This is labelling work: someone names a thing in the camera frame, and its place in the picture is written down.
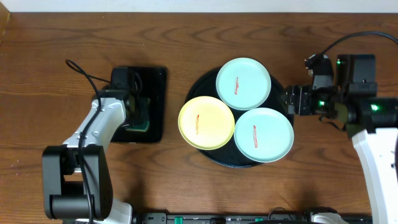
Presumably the green sponge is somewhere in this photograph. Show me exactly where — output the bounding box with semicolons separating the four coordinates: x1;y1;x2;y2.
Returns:
123;97;150;132

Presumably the light blue plate bottom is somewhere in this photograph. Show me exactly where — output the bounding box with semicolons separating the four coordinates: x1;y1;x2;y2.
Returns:
234;108;294;163

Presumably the light blue plate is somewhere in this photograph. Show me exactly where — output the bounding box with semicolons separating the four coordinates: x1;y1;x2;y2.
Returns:
234;108;294;163
216;58;272;111

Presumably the yellow plate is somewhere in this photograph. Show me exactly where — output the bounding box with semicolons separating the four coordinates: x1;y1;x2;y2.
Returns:
178;96;235;151

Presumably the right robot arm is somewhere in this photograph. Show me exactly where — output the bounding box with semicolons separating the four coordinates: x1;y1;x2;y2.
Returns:
281;54;397;223

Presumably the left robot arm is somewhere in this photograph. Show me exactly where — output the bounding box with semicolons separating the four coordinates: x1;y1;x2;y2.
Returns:
42;67;142;223

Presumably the black rectangular tray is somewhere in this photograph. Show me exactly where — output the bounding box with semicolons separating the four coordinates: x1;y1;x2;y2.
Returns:
108;66;167;143

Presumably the black round tray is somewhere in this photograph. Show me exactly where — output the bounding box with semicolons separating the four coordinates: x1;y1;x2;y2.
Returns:
185;67;294;168

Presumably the light blue plate top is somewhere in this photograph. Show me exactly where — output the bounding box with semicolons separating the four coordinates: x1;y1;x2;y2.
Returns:
216;58;272;111

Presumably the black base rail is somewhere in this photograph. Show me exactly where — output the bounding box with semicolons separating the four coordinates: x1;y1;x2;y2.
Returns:
131;213;373;224

